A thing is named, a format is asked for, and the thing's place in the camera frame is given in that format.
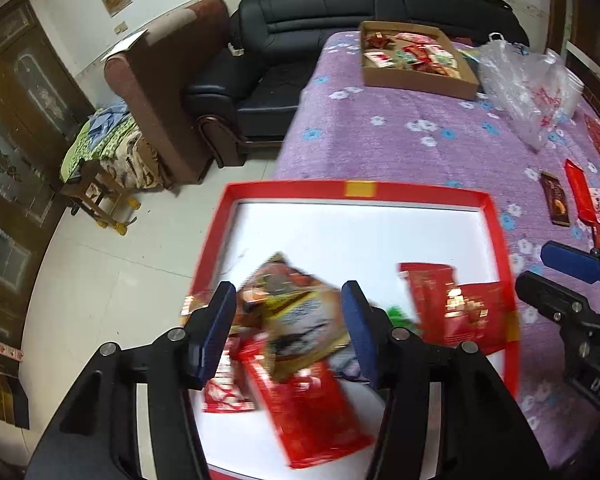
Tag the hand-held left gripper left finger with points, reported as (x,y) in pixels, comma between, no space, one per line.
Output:
(215,335)

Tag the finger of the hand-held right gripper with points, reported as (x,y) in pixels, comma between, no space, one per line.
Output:
(572,260)
(545,295)

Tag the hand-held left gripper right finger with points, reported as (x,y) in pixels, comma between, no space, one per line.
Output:
(360,330)

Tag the green snack packet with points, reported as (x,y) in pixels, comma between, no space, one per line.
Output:
(400,317)

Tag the brown chocolate bar packet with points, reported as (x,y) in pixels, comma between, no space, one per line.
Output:
(555,205)

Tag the red white patterned packet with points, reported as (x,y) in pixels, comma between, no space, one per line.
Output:
(220,395)

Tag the long red snack packet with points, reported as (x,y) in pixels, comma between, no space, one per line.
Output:
(580,195)
(305,410)

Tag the red gold-print snack packet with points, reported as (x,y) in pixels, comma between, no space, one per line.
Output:
(480,315)

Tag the brown snack packet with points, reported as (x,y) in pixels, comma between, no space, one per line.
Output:
(290,320)

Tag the large red snack packet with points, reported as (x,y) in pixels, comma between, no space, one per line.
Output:
(427,300)

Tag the red and white box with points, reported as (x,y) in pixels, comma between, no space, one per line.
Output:
(355,230)

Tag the white plastic jar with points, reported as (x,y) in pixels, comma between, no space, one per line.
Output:
(572,90)

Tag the wooden stool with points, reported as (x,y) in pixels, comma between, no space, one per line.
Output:
(100,200)

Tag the clear plastic bag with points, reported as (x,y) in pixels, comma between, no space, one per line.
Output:
(520,85)

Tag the purple floral tablecloth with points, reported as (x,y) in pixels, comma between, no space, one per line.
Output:
(405,140)

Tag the red white floor strip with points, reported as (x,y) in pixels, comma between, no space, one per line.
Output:
(0,346)

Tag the pile of folded cloths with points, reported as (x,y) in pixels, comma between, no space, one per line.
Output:
(110,145)

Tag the dark wooden cabinet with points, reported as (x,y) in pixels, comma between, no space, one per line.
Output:
(0,395)

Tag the cardboard box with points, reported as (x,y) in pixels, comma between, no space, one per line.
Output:
(410,87)

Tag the pile of assorted snack packets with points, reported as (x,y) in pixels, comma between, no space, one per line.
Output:
(420,57)

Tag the brown armchair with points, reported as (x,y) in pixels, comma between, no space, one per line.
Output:
(170,85)

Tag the wooden door with glass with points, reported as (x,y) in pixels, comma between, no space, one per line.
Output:
(25,110)

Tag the white paper sheet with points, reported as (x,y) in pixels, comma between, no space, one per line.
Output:
(127,42)

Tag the black leather sofa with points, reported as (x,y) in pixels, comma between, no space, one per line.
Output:
(280,25)

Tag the wooden door frame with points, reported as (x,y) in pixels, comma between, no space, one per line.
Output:
(560,10)

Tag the wall socket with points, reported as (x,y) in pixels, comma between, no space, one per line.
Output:
(121,27)

